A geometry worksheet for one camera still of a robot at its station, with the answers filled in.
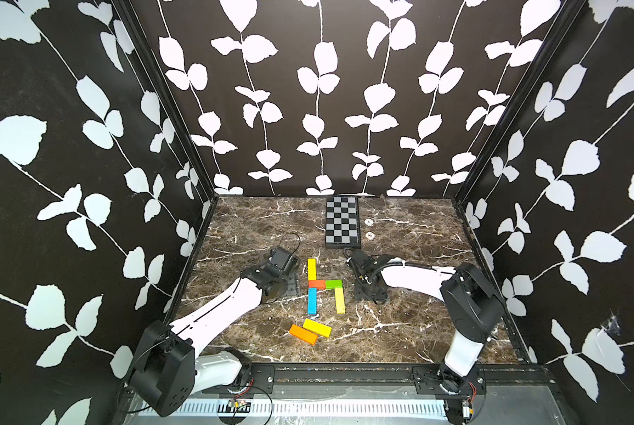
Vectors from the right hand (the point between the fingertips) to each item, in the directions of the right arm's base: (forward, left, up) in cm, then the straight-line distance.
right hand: (360, 293), depth 91 cm
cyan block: (-4, +17, +1) cm, 17 cm away
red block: (+3, +14, +1) cm, 15 cm away
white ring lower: (+25, -6, 0) cm, 26 cm away
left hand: (0, +24, +8) cm, 25 cm away
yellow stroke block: (+9, +18, +1) cm, 20 cm away
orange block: (-14, +19, 0) cm, 24 cm away
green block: (+3, +10, 0) cm, 11 cm away
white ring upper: (+32, -6, +1) cm, 33 cm away
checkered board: (+29, +6, +3) cm, 30 cm away
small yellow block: (-4, +7, +1) cm, 8 cm away
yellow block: (-12, +15, 0) cm, 19 cm away
